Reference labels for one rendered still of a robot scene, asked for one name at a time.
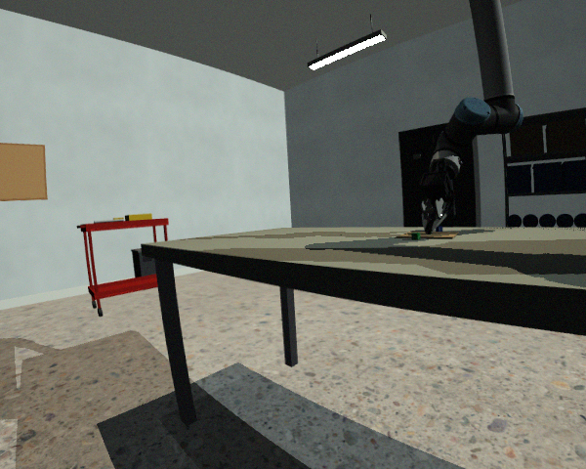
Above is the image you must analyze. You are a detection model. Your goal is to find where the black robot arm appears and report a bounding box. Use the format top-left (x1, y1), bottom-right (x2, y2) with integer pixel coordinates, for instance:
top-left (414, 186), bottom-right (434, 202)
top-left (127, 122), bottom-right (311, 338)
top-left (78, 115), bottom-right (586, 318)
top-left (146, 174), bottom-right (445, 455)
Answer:
top-left (430, 0), bottom-right (523, 179)

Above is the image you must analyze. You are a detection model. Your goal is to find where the tan flat mat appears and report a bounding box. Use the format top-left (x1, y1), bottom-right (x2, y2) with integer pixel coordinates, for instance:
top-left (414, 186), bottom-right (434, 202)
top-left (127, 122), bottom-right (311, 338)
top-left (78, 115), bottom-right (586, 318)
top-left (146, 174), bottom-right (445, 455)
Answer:
top-left (396, 232), bottom-right (459, 238)

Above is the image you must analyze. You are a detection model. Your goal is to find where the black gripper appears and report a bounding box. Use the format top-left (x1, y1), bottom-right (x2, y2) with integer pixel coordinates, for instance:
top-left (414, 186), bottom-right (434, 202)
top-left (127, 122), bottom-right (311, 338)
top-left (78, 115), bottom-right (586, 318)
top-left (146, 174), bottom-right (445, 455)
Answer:
top-left (419, 158), bottom-right (455, 231)

